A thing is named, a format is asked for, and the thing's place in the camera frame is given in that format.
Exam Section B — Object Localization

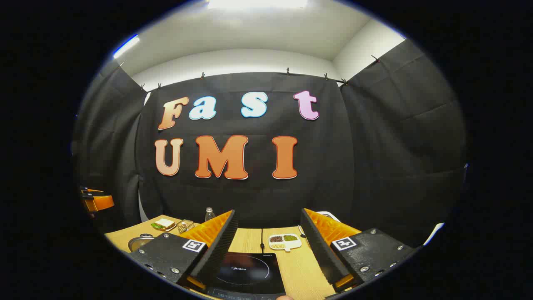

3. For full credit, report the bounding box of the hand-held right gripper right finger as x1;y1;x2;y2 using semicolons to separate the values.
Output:
300;208;417;294

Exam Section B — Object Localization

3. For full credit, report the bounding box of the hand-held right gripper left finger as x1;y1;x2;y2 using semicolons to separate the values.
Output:
129;210;239;292

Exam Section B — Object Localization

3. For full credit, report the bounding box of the black induction cooktop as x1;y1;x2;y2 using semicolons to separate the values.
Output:
206;251;288;300

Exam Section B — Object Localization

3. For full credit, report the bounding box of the steel pot with black handle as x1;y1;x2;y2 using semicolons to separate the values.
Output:
128;234;157;253

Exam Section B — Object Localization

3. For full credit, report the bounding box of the white divided dish of beans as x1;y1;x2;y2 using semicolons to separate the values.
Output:
269;233;302;252

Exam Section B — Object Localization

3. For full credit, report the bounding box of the sandwich with lettuce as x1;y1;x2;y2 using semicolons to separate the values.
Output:
151;219;176;232

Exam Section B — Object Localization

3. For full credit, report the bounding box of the black backdrop cloth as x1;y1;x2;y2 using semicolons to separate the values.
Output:
73;40;469;250

